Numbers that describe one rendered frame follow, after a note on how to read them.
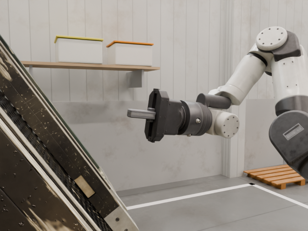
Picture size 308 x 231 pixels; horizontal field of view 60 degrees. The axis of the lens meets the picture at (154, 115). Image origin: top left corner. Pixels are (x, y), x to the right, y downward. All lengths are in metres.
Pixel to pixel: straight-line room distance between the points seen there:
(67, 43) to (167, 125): 2.51
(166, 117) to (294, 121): 0.27
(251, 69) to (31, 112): 0.65
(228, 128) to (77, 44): 2.52
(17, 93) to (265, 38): 0.72
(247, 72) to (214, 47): 3.86
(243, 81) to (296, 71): 0.13
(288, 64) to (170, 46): 3.50
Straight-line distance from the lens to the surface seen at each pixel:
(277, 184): 4.38
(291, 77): 0.72
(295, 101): 0.68
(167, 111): 0.62
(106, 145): 3.80
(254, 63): 0.79
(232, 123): 0.71
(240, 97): 0.75
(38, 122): 0.89
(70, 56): 3.03
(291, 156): 0.61
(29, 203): 0.31
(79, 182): 0.94
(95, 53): 3.08
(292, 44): 0.77
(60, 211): 0.32
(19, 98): 0.89
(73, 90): 3.65
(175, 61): 4.19
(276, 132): 0.64
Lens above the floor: 1.42
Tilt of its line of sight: 5 degrees down
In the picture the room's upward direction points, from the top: straight up
